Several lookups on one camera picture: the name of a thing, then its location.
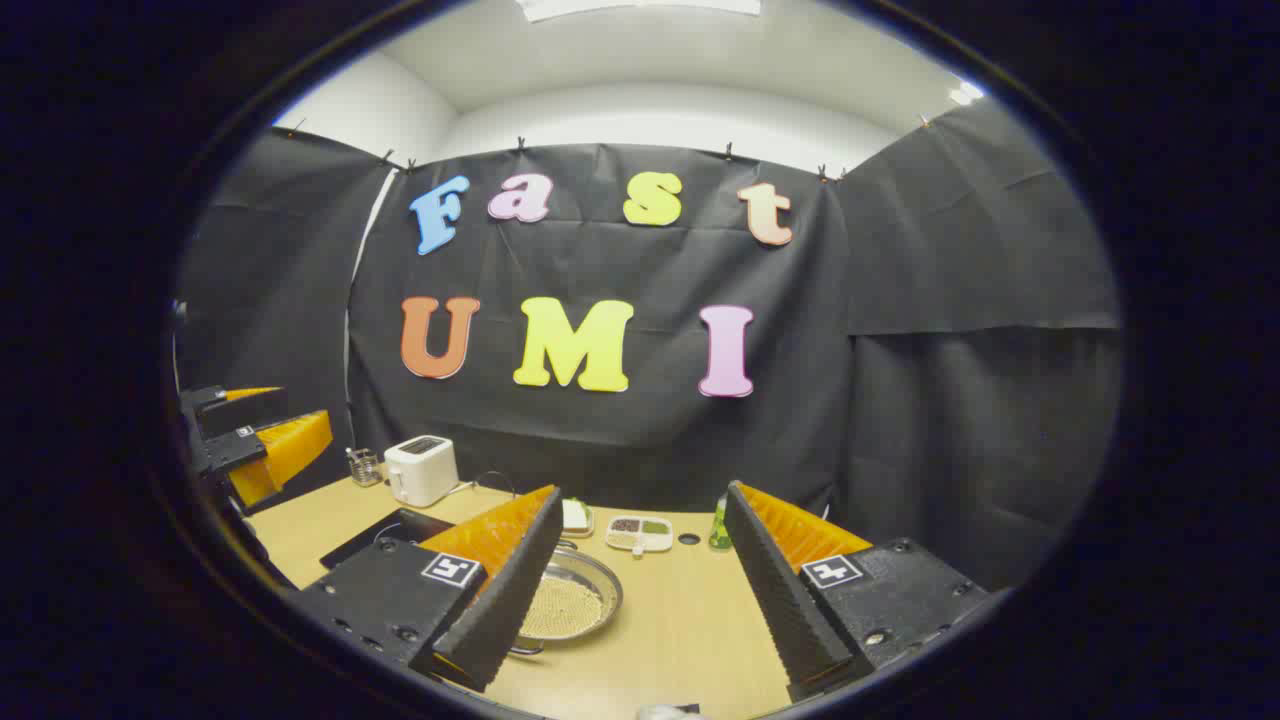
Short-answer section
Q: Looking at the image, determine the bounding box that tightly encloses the white divided tray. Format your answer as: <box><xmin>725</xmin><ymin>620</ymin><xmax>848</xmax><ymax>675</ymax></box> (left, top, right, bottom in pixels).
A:
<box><xmin>605</xmin><ymin>515</ymin><xmax>674</xmax><ymax>556</ymax></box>

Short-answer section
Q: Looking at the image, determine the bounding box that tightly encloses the pile of soybeans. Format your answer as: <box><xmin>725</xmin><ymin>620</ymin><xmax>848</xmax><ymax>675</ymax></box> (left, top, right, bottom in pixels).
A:
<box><xmin>520</xmin><ymin>575</ymin><xmax>604</xmax><ymax>641</ymax></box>

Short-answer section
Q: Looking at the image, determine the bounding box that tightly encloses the stainless steel pot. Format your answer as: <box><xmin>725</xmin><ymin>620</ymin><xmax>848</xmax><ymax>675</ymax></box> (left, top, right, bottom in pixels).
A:
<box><xmin>505</xmin><ymin>540</ymin><xmax>624</xmax><ymax>657</ymax></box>

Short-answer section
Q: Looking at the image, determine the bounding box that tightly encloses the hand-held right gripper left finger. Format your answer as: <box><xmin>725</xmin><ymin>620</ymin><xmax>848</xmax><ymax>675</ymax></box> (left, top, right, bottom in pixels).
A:
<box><xmin>295</xmin><ymin>485</ymin><xmax>566</xmax><ymax>693</ymax></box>

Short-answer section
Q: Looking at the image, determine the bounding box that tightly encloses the black backdrop cloth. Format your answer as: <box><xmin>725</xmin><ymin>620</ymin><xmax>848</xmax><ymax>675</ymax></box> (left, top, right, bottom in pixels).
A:
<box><xmin>175</xmin><ymin>100</ymin><xmax>1126</xmax><ymax>591</ymax></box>

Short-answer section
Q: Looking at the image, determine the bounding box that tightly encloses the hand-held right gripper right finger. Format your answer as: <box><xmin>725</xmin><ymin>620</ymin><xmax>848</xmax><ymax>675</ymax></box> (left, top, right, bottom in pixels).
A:
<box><xmin>724</xmin><ymin>480</ymin><xmax>991</xmax><ymax>703</ymax></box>

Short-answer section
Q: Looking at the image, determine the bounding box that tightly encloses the white toaster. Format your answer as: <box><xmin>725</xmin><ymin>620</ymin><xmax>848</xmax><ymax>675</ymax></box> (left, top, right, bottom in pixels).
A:
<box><xmin>384</xmin><ymin>435</ymin><xmax>461</xmax><ymax>508</ymax></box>

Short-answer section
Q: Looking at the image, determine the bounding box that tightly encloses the ceiling light panel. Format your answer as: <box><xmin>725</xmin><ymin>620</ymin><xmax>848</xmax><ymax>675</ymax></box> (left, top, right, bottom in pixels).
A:
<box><xmin>515</xmin><ymin>0</ymin><xmax>763</xmax><ymax>23</ymax></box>

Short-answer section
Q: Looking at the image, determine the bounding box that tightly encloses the black induction cooktop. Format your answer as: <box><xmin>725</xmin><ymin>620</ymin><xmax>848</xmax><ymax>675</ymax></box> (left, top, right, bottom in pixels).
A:
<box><xmin>320</xmin><ymin>508</ymin><xmax>456</xmax><ymax>571</ymax></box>

